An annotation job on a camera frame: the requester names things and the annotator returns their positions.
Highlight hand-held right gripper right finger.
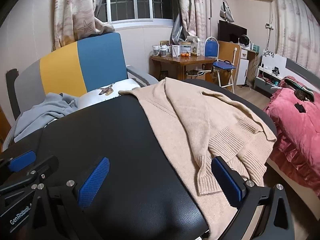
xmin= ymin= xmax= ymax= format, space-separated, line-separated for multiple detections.
xmin=211 ymin=156 xmax=297 ymax=240

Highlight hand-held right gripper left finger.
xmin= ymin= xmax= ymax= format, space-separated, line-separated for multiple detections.
xmin=31 ymin=157 xmax=110 ymax=240

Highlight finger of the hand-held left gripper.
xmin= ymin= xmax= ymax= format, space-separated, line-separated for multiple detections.
xmin=0 ymin=155 xmax=60 ymax=195
xmin=0 ymin=151 xmax=37 ymax=178

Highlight beige knit sweater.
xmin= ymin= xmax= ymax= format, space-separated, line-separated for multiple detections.
xmin=118 ymin=77 xmax=277 ymax=240

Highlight light blue garment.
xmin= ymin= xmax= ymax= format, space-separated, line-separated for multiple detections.
xmin=14 ymin=92 xmax=80 ymax=143

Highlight black upright panel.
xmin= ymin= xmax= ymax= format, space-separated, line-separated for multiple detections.
xmin=6 ymin=69 xmax=21 ymax=120

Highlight white deer print pillow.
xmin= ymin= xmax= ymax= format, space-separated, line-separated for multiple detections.
xmin=76 ymin=79 xmax=140 ymax=110

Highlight pink bedding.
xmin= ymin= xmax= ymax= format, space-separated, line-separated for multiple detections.
xmin=262 ymin=76 xmax=320 ymax=185

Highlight white cabinet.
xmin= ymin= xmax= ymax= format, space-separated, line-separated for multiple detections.
xmin=236 ymin=47 xmax=258 ymax=85

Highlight dark object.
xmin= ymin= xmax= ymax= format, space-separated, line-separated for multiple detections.
xmin=284 ymin=78 xmax=315 ymax=103

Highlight grey yellow blue sofa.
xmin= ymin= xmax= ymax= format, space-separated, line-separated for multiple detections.
xmin=1 ymin=32 xmax=159 ymax=153

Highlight wooden table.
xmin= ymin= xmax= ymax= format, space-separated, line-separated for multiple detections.
xmin=150 ymin=54 xmax=218 ymax=82

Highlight wooden desk panel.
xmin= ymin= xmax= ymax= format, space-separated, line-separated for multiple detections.
xmin=217 ymin=40 xmax=242 ymax=70

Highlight white flower print nightstand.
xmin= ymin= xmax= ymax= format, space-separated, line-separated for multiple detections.
xmin=255 ymin=49 xmax=287 ymax=95

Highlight blue folding chair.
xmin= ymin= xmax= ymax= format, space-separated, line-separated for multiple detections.
xmin=204 ymin=37 xmax=238 ymax=90

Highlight grey bed headboard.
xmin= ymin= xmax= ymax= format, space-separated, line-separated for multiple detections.
xmin=285 ymin=58 xmax=320 ymax=80

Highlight white carton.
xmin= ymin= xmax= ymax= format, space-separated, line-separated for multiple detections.
xmin=187 ymin=36 xmax=202 ymax=57

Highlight gold label canister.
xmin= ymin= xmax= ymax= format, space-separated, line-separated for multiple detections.
xmin=180 ymin=41 xmax=192 ymax=54

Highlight small black fan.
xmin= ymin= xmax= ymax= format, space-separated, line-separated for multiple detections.
xmin=237 ymin=35 xmax=250 ymax=49

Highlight black television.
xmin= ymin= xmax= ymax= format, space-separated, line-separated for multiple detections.
xmin=217 ymin=20 xmax=248 ymax=47

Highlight beige starfish print curtain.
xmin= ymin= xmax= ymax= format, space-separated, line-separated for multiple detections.
xmin=52 ymin=0 xmax=115 ymax=52

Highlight silver foil bag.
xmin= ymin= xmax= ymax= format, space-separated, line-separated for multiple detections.
xmin=171 ymin=14 xmax=188 ymax=46

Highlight grey hanging bag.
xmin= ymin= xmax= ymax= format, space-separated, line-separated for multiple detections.
xmin=219 ymin=0 xmax=235 ymax=23

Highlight metal coat stand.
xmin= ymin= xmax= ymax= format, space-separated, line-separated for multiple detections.
xmin=209 ymin=0 xmax=218 ymax=38

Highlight pale pink patterned curtain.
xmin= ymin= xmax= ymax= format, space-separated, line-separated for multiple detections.
xmin=271 ymin=0 xmax=320 ymax=69

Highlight beige patterned curtain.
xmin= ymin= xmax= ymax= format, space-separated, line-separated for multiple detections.
xmin=175 ymin=0 xmax=213 ymax=37

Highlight white framed window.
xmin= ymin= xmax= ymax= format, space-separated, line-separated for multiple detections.
xmin=106 ymin=0 xmax=174 ymax=23

